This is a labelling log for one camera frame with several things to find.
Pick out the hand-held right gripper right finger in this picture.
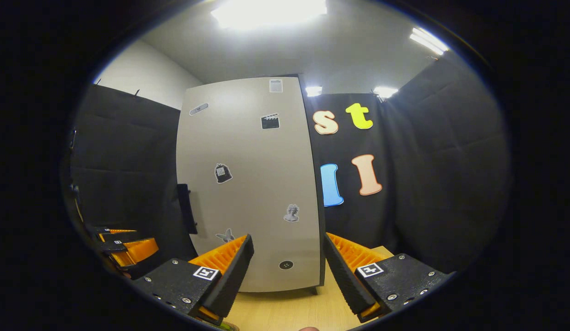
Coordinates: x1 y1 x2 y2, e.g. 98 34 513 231
323 232 453 324

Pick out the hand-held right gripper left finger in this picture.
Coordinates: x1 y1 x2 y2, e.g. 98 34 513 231
133 234 256 327

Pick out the black cabinet door handle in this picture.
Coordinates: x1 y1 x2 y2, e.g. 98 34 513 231
177 183 198 235

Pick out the beige cabinet door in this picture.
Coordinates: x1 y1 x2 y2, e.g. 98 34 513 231
176 77 323 293

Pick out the black backdrop cloth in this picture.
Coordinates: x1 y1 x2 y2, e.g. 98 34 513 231
67 51 511 276

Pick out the long ceiling strip light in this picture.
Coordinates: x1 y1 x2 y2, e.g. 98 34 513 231
409 27 450 57

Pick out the large ceiling light panel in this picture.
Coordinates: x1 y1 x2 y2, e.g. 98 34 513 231
211 0 328 29

